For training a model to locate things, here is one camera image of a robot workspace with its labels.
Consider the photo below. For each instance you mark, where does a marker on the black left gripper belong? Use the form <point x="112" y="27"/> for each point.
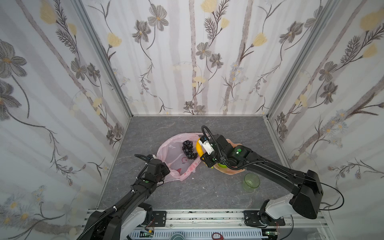
<point x="160" y="167"/>

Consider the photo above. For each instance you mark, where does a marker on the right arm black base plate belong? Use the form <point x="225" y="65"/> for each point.
<point x="255" y="218"/>

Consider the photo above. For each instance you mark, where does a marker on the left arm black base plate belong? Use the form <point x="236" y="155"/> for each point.
<point x="158" y="219"/>

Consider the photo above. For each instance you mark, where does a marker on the green fake fruit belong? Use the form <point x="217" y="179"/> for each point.
<point x="222" y="165"/>

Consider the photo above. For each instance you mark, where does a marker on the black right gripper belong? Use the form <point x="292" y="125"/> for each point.
<point x="208" y="156"/>

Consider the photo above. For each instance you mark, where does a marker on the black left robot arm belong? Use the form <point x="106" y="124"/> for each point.
<point x="119" y="220"/>

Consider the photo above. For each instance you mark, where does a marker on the yellow fake banana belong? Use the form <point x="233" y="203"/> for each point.
<point x="200" y="150"/>

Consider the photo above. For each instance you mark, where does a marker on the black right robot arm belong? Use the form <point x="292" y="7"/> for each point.
<point x="305" y="188"/>

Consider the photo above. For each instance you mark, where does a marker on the green translucent plastic cup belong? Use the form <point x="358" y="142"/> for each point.
<point x="251" y="182"/>

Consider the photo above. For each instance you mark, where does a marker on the pink plastic bag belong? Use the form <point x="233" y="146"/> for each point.
<point x="171" y="153"/>

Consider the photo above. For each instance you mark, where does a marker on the dark fake grape bunch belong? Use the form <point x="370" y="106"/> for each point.
<point x="188" y="149"/>

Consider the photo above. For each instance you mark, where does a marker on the peach scalloped plate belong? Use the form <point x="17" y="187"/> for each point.
<point x="227" y="170"/>

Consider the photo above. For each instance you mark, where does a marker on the aluminium frame rail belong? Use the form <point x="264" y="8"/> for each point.
<point x="228" y="224"/>

